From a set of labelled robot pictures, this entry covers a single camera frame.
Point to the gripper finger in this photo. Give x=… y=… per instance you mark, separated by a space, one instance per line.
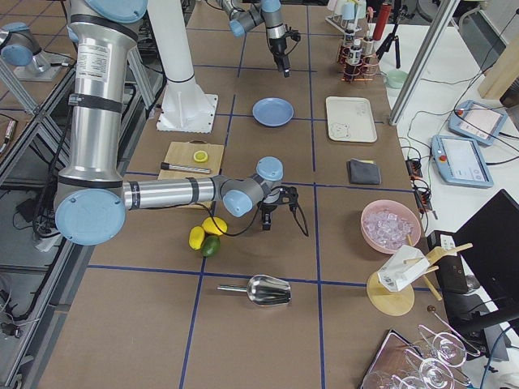
x=266 y=221
x=285 y=65
x=299 y=218
x=279 y=60

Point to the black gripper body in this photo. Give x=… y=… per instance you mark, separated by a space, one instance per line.
x=268 y=209
x=278 y=47

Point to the blue plate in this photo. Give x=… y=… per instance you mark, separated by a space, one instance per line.
x=272 y=111

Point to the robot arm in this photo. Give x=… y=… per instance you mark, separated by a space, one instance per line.
x=92 y=199
x=241 y=21

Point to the large yellow lemon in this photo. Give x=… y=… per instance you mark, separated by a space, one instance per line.
x=214 y=226

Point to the green lime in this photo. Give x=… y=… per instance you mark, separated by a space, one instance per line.
x=210 y=245

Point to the tea bottle middle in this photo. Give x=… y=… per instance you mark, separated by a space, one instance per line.
x=355 y=53

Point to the tea bottle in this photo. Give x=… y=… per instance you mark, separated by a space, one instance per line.
x=348 y=38
x=367 y=49
x=355 y=53

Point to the tea bottle back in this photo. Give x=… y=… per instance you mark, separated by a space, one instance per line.
x=348 y=38

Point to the steel ice scoop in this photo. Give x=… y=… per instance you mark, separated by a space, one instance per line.
x=263 y=290

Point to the grey folded cloth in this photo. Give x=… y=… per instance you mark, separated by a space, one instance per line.
x=363 y=173

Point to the cream bear tray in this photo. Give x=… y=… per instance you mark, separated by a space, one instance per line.
x=350 y=120

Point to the tea bottle left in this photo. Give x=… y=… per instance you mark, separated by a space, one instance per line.
x=367 y=49

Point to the pink bowl of ice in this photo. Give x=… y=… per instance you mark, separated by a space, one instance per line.
x=387 y=225

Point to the lemon half slice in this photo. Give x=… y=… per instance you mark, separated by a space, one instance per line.
x=200 y=156

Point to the wooden cutting board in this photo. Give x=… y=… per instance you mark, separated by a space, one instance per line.
x=183 y=153

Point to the steel cylinder muddler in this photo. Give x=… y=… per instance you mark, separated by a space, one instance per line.
x=184 y=168

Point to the white paper carton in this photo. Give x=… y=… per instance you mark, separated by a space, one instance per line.
x=403 y=268

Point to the wooden cup stand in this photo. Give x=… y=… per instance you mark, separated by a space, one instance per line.
x=400 y=303

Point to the blue teach pendant near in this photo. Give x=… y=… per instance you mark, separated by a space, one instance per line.
x=460 y=162

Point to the blue teach pendant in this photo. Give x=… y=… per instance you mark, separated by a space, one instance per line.
x=476 y=121
x=460 y=162

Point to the black monitor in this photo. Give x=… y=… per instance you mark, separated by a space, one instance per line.
x=493 y=259

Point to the blue teach pendant far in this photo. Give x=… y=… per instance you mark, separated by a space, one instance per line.
x=476 y=121

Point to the wine glass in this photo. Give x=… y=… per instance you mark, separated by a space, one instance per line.
x=447 y=347

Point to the copper wire bottle rack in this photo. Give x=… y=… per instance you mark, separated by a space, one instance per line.
x=361 y=72

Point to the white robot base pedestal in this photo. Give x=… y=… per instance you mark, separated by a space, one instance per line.
x=185 y=107

